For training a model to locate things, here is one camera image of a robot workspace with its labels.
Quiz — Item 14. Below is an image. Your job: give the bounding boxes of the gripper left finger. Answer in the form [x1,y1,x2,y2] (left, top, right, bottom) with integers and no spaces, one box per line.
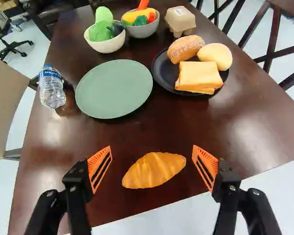
[23,145,113,235]

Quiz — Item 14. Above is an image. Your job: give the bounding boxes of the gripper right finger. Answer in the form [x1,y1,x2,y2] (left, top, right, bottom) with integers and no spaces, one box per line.
[191,144,283,235]

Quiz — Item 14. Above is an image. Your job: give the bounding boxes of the golden croissant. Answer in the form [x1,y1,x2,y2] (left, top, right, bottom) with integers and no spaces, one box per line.
[122,151,187,189]

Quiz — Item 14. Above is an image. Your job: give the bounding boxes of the green empty plate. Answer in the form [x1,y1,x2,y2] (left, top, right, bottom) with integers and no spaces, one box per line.
[74,59,154,120]

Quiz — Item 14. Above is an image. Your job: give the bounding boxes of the black plate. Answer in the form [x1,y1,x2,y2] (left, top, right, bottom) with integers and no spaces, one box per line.
[151,47,230,96]

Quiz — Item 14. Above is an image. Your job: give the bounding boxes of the dark brown wooden table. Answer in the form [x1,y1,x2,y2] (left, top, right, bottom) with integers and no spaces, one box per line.
[7,0,294,235]

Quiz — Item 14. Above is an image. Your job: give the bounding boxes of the beige upholstered chair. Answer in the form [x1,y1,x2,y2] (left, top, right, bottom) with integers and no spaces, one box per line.
[0,54,39,161]

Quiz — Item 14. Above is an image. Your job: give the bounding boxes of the clear plastic water bottle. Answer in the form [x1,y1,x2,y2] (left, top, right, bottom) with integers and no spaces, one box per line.
[38,64,67,109]

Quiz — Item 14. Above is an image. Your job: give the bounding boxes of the square toast slices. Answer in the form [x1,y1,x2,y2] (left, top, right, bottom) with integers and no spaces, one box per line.
[174,61,224,95]

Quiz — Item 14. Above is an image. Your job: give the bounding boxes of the pale round bun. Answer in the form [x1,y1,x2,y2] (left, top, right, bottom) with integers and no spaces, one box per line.
[196,43,233,71]

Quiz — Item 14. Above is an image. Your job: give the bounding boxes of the sesame bread roll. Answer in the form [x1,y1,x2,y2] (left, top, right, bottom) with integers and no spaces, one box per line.
[167,35,206,65]

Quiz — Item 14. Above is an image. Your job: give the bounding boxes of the white bowl with green leaves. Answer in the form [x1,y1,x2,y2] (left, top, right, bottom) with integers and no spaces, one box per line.
[83,20,126,54]

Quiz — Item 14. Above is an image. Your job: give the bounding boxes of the dark wooden cross-back chair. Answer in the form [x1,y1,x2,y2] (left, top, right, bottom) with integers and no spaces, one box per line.
[238,0,294,92]
[195,0,245,35]

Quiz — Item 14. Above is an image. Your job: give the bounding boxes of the green toy lettuce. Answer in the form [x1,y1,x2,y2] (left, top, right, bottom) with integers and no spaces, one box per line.
[88,6,124,42]

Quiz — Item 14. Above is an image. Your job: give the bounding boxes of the black office chair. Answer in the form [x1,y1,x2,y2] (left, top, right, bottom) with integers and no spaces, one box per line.
[0,0,35,65]

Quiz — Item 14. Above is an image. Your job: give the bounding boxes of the grey bowl with toy vegetables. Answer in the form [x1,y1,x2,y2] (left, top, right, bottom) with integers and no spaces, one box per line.
[121,8,160,39]

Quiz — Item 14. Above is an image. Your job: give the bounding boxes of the beige cardboard egg carton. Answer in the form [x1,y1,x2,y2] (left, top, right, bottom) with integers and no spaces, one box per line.
[164,6,196,39]

